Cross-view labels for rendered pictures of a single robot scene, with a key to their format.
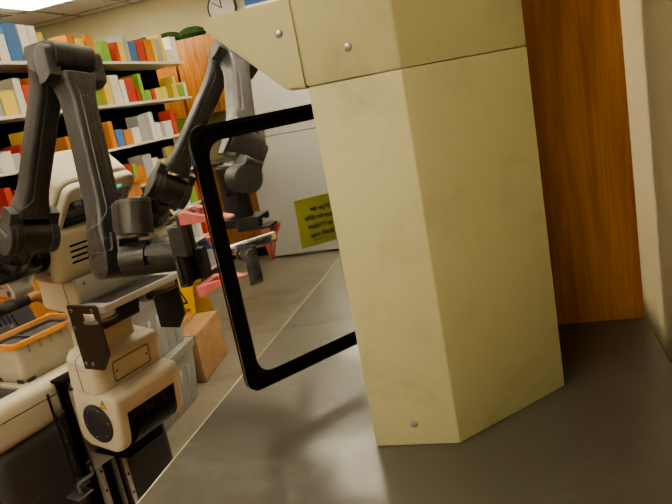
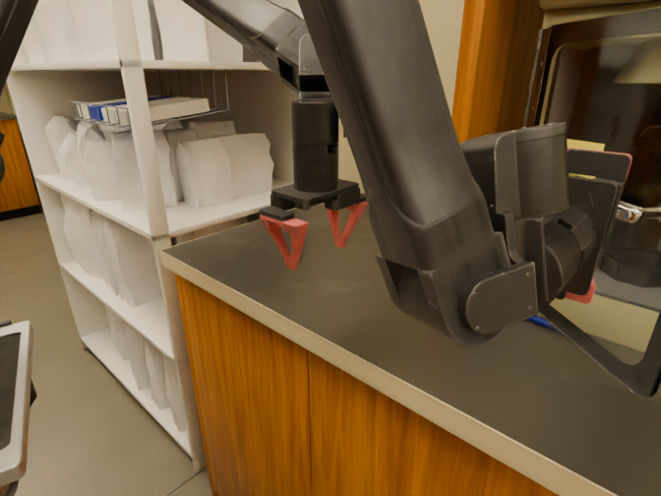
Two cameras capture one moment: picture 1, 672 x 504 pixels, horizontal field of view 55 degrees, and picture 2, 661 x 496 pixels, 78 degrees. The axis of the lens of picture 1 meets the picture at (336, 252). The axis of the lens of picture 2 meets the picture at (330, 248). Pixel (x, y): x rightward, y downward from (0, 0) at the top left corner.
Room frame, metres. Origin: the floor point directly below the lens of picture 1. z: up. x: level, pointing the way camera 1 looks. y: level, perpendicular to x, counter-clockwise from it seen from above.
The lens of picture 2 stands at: (1.07, 0.64, 1.33)
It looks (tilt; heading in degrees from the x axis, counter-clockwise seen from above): 23 degrees down; 295
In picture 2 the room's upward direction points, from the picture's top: straight up
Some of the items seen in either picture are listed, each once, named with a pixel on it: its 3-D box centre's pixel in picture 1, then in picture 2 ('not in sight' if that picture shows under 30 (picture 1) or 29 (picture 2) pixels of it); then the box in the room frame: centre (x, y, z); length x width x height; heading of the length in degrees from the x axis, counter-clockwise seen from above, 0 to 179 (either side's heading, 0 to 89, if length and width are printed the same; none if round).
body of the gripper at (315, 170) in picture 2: not in sight; (316, 172); (1.31, 0.18, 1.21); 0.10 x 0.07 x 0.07; 74
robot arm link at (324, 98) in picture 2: not in sight; (320, 122); (1.30, 0.18, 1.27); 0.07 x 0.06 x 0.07; 26
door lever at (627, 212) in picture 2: not in sight; (620, 203); (0.97, 0.12, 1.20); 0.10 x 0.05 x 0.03; 125
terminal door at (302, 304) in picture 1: (304, 238); (591, 193); (0.99, 0.04, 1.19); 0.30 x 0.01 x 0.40; 125
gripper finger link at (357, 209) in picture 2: not in sight; (333, 218); (1.30, 0.14, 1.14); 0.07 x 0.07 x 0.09; 74
